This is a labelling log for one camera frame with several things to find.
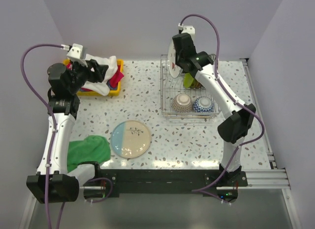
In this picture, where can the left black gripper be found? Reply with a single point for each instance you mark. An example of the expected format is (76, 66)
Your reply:
(98, 73)

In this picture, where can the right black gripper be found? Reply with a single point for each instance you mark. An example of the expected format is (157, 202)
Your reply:
(176, 58)

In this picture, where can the watermelon pattern white plate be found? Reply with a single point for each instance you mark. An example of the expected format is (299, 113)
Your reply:
(174, 70)

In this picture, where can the lime green plate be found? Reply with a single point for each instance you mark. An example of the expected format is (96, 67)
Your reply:
(188, 81)

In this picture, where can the red patterned small dish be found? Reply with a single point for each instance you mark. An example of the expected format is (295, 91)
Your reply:
(182, 103)

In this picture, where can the wire dish rack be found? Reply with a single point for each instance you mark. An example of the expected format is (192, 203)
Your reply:
(170, 87)

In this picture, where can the blue patterned bowl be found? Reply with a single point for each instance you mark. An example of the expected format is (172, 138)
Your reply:
(203, 105)

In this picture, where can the yellow patterned plate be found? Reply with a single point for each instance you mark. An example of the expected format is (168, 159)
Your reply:
(196, 85)

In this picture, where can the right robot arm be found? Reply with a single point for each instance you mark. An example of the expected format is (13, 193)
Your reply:
(238, 116)

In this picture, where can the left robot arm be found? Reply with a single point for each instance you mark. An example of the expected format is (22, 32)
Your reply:
(53, 183)

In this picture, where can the white towel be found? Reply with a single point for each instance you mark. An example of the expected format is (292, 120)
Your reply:
(113, 67)

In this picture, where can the pink cloth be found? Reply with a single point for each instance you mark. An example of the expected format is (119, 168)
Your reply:
(114, 80)

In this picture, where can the yellow plastic bin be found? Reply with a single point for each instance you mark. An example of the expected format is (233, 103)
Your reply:
(113, 91)

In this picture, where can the green cloth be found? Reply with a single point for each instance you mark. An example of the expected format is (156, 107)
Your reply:
(94, 148)

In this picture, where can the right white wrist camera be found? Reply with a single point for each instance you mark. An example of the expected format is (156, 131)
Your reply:
(187, 29)

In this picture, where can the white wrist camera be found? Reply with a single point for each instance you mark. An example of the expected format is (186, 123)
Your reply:
(187, 29)
(76, 52)

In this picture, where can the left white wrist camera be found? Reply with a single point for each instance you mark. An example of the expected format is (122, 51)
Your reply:
(76, 52)

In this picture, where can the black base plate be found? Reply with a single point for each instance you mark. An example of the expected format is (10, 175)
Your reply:
(166, 181)

